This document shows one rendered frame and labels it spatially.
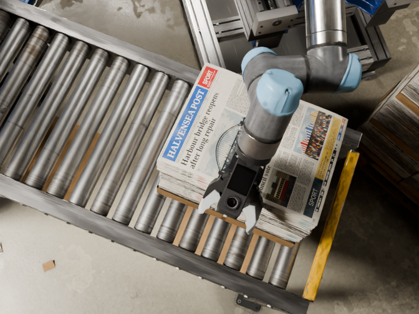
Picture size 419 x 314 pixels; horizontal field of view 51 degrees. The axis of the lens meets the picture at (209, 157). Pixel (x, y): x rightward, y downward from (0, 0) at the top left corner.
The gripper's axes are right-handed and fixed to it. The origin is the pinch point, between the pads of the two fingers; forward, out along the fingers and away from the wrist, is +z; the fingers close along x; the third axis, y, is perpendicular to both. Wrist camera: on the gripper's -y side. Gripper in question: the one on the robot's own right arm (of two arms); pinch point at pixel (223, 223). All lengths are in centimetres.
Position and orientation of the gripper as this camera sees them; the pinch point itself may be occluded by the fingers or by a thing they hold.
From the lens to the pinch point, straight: 94.4
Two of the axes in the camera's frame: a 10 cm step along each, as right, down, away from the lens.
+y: 2.9, -5.6, 7.7
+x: -9.2, -3.8, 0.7
